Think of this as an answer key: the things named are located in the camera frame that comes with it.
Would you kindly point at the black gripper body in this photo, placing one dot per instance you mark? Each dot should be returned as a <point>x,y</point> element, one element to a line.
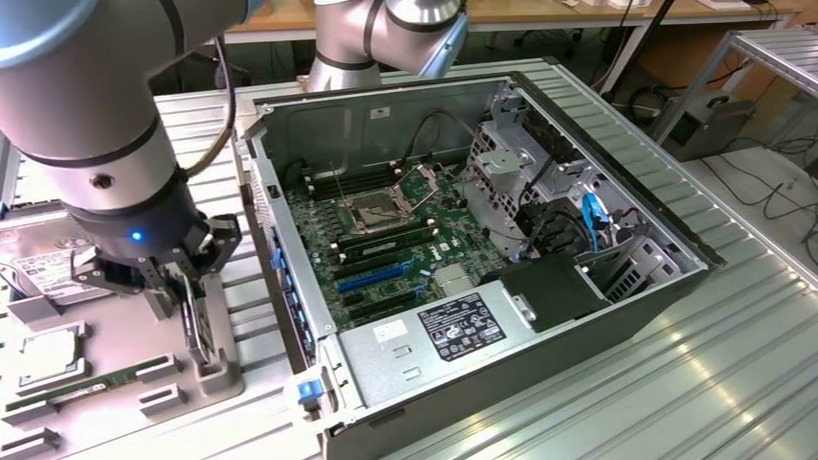
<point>138,225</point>

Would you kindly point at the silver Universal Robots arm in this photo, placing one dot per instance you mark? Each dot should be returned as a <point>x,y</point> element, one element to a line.
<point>77,96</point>

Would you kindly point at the hard disk drive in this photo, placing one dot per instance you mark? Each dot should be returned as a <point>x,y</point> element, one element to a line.
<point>45,268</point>

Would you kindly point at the grey parts rack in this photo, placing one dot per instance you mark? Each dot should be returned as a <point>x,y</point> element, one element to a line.
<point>122,345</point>

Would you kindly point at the silver CPU chip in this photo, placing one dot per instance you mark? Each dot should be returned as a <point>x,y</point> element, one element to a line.
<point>50,355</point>

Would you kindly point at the thin metal locking lever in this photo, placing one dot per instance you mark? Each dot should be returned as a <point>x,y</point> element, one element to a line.
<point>341,184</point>

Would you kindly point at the blue expansion slot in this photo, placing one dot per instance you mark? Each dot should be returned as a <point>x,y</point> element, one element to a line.
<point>374,279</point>

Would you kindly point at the CPU socket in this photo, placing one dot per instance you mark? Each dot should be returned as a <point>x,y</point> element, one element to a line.
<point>377,213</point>

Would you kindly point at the installed green RAM stick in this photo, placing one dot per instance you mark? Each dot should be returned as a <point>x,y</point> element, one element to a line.
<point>384,244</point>

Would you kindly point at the green motherboard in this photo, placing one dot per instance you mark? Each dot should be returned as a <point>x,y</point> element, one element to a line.
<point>384,268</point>

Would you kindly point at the black expansion slot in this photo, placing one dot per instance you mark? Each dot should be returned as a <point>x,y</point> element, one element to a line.
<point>381,305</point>

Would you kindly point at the open metal socket cover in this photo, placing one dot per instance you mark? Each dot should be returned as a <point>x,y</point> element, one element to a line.
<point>418,187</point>

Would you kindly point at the blue case latch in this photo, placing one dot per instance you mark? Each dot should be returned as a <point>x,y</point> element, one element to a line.
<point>309,390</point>

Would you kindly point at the silver chipset heatsink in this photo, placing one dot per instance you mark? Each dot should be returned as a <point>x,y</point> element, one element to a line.
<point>454,278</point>

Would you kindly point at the grey power supply unit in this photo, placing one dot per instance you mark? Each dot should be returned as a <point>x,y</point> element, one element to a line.
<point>422,354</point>

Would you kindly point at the open black PC case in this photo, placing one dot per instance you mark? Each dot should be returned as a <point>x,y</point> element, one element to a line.
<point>448,383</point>

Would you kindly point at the metal disk bay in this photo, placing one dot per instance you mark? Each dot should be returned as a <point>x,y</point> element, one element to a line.
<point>512,191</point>

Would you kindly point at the black plastic shroud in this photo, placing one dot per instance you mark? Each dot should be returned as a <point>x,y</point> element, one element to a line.
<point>553,292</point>

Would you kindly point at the aluminium frame table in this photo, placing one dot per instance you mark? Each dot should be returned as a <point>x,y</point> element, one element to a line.
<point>767,52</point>

